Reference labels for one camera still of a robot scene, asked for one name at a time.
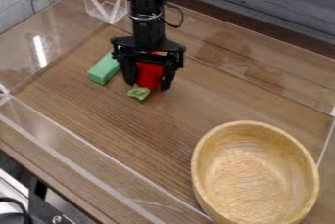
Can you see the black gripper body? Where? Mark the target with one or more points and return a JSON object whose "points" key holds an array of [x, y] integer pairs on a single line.
{"points": [[129, 52]]}

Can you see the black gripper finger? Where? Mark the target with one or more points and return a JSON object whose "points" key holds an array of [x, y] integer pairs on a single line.
{"points": [[169, 70], [131, 70]]}

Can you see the red plush strawberry toy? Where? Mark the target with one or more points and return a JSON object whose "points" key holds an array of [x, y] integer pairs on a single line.
{"points": [[148, 81]]}

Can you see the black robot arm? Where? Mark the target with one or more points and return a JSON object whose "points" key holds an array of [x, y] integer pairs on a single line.
{"points": [[148, 18]]}

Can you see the green rectangular block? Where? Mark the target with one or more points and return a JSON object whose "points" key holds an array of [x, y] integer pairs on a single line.
{"points": [[104, 70]]}

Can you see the wooden bowl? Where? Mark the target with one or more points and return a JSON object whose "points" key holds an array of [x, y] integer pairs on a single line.
{"points": [[254, 174]]}

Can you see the clear acrylic corner bracket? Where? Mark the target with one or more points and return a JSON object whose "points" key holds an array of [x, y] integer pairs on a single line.
{"points": [[106, 11]]}

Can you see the clear acrylic tray enclosure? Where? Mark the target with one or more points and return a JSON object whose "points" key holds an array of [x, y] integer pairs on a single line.
{"points": [[116, 154]]}

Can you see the black metal table frame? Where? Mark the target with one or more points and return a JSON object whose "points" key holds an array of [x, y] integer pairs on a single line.
{"points": [[27, 200]]}

